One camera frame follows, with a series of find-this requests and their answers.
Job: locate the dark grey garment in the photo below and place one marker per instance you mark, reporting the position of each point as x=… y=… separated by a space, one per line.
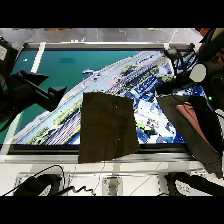
x=186 y=133

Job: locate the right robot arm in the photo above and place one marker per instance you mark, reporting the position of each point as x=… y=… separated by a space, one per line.
x=213 y=68

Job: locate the dark olive shirt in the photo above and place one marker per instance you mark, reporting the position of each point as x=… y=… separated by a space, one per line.
x=106 y=130

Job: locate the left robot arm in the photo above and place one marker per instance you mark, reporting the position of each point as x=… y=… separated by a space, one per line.
x=16 y=96

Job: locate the silver frame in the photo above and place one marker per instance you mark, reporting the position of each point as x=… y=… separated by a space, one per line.
x=50 y=158

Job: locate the pink garment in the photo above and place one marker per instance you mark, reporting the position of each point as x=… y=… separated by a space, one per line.
x=190 y=115

